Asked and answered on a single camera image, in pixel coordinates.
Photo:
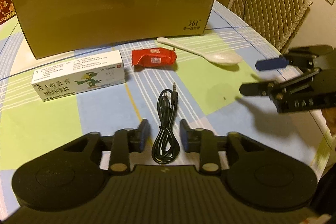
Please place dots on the plaid tablecloth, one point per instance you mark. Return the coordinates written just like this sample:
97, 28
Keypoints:
208, 97

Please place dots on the quilted beige chair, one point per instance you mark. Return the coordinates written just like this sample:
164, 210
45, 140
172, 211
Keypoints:
278, 21

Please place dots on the large brown cardboard box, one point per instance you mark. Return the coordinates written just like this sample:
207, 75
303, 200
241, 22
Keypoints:
52, 27

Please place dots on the white medicine box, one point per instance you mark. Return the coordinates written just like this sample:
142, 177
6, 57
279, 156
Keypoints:
79, 75

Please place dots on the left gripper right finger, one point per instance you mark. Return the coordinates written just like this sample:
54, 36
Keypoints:
203, 142

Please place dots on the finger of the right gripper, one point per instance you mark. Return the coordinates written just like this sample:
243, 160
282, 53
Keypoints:
271, 63
272, 89

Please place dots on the red snack packet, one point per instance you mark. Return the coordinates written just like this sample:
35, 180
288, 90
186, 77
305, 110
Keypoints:
153, 57

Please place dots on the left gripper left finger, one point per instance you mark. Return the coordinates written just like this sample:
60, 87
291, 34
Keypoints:
126, 141

